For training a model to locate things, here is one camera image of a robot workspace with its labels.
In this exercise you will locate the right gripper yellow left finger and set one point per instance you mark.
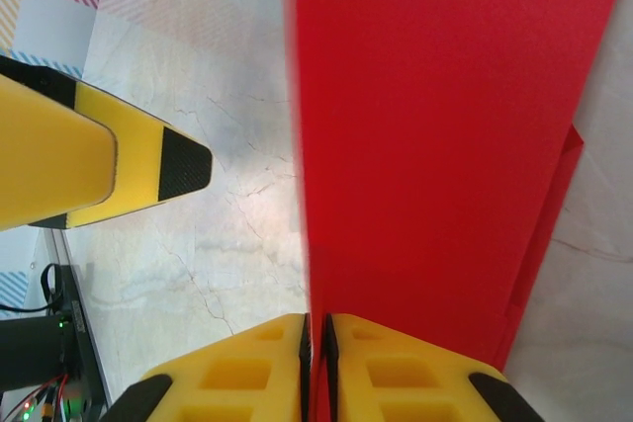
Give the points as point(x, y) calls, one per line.
point(237, 377)

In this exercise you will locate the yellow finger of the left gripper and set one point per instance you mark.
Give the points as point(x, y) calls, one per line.
point(138, 160)
point(44, 160)

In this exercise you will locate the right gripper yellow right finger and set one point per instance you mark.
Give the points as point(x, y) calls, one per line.
point(395, 382)

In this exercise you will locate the long aluminium mounting rail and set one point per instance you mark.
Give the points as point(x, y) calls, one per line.
point(62, 249)

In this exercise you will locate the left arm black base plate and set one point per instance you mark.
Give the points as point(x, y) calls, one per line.
point(81, 343)

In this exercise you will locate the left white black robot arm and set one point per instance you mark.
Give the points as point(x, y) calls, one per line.
point(29, 348)

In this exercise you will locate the red cloth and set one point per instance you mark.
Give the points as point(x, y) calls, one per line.
point(420, 120)

